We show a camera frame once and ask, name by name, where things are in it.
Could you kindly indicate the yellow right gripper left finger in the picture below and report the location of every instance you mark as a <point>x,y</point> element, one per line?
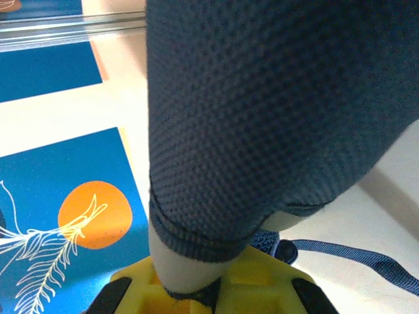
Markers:
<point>137,294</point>

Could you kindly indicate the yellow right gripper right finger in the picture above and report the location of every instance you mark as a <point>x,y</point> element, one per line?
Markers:
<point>262,288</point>

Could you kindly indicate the navy blue backpack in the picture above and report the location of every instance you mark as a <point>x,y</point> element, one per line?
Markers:
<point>262,114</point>

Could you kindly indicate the aluminium frame post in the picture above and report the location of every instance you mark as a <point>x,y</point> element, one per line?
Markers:
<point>65,29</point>

